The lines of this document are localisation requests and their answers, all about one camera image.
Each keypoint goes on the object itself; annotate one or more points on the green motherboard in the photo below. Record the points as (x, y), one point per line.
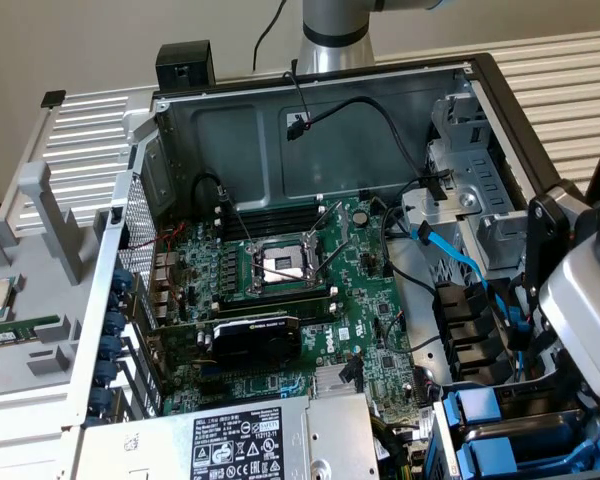
(360, 300)

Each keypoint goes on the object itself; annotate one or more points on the RAM stick with black chips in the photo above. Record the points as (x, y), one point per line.
(275, 302)

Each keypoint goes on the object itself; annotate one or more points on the grey metal drive cage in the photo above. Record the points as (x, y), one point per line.
(480, 175)

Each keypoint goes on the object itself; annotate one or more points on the CPU socket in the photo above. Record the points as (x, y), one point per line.
(280, 265)

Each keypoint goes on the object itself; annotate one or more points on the open black PC case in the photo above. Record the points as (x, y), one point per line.
(230, 150)

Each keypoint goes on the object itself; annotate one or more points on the blue card retention clip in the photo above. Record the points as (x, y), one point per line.
(112, 347)
(122, 279)
(102, 400)
(106, 374)
(115, 324)

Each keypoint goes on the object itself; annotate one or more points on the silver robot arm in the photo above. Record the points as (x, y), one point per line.
(330, 50)

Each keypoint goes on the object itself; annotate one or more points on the silver chipset heat sink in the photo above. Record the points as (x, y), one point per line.
(327, 382)

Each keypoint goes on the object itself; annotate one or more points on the hard disk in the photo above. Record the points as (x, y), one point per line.
(472, 406)

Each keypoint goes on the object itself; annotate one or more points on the grey parts rack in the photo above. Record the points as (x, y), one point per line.
(55, 225)

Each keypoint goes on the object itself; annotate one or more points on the coin cell battery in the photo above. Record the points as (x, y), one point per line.
(361, 217)

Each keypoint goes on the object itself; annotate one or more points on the RAM stick with white label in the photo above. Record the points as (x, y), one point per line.
(10, 322)

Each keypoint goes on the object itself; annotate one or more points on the grey power supply unit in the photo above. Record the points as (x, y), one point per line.
(230, 440)

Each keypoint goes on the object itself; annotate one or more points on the black graphics card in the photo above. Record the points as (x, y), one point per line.
(255, 342)

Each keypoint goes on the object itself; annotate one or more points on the black block holder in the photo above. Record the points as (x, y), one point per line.
(185, 65)

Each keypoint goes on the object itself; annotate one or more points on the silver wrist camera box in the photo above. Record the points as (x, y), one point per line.
(580, 320)

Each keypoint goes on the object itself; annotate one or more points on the metal socket cover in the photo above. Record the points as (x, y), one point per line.
(314, 255)

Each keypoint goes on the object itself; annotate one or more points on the metal locking lever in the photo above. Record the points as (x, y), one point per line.
(325, 218)
(236, 217)

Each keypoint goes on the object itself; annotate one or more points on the black RAM slot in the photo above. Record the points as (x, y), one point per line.
(275, 231)
(275, 212)
(275, 225)
(275, 218)

